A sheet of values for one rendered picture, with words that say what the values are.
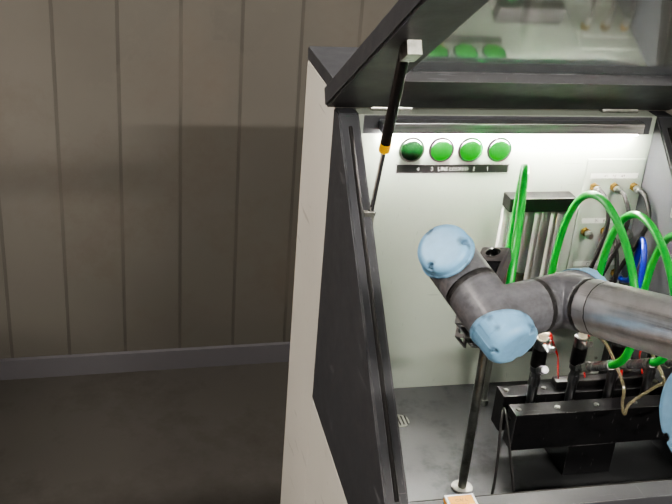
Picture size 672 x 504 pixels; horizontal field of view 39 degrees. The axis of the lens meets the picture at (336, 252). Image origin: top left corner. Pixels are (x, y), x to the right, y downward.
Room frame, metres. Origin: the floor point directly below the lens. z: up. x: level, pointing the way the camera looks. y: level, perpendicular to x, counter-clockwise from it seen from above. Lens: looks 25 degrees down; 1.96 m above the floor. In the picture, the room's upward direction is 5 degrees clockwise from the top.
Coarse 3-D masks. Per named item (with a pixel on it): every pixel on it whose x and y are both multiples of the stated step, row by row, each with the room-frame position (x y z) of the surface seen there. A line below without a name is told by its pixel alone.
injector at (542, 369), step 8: (536, 344) 1.50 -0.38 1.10; (544, 344) 1.49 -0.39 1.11; (536, 352) 1.50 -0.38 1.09; (544, 352) 1.49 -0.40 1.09; (536, 360) 1.49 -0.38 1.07; (544, 360) 1.49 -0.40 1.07; (536, 368) 1.49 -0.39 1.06; (544, 368) 1.48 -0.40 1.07; (536, 376) 1.50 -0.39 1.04; (536, 384) 1.50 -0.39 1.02; (528, 392) 1.50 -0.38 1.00; (536, 392) 1.50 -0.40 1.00; (528, 400) 1.50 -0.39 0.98
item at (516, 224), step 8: (520, 168) 1.61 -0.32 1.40; (528, 168) 1.54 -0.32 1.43; (520, 176) 1.52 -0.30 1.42; (528, 176) 1.51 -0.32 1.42; (520, 184) 1.48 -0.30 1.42; (520, 192) 1.46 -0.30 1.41; (520, 200) 1.44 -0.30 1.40; (520, 208) 1.43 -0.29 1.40; (512, 216) 1.68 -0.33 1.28; (520, 216) 1.41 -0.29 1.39; (512, 224) 1.69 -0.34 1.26; (520, 224) 1.40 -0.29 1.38; (512, 232) 1.69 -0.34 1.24; (520, 232) 1.39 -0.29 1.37; (512, 240) 1.38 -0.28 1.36; (520, 240) 1.38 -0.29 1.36; (512, 248) 1.37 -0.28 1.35; (512, 256) 1.36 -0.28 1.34; (512, 264) 1.35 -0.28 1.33; (512, 272) 1.34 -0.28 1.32; (512, 280) 1.34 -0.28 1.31
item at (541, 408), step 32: (544, 384) 1.56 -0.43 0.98; (640, 384) 1.59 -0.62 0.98; (512, 416) 1.46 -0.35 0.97; (544, 416) 1.46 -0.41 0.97; (576, 416) 1.48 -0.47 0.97; (608, 416) 1.49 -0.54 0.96; (640, 416) 1.51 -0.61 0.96; (512, 448) 1.45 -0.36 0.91; (544, 448) 1.56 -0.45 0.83; (576, 448) 1.48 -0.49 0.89; (608, 448) 1.50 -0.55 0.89
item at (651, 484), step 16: (656, 480) 1.33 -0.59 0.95; (480, 496) 1.25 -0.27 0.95; (496, 496) 1.25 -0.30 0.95; (512, 496) 1.25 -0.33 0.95; (528, 496) 1.26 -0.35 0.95; (544, 496) 1.26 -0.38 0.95; (560, 496) 1.26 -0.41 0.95; (576, 496) 1.27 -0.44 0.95; (592, 496) 1.27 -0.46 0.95; (608, 496) 1.27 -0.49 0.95; (624, 496) 1.28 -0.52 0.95; (640, 496) 1.28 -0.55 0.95; (656, 496) 1.29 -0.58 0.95
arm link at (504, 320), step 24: (456, 288) 1.10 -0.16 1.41; (480, 288) 1.09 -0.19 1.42; (504, 288) 1.10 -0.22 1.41; (528, 288) 1.10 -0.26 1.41; (456, 312) 1.09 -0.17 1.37; (480, 312) 1.06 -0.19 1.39; (504, 312) 1.05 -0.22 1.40; (528, 312) 1.08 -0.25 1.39; (552, 312) 1.09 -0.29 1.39; (480, 336) 1.05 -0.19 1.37; (504, 336) 1.03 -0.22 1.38; (528, 336) 1.04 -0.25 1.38; (504, 360) 1.05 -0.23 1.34
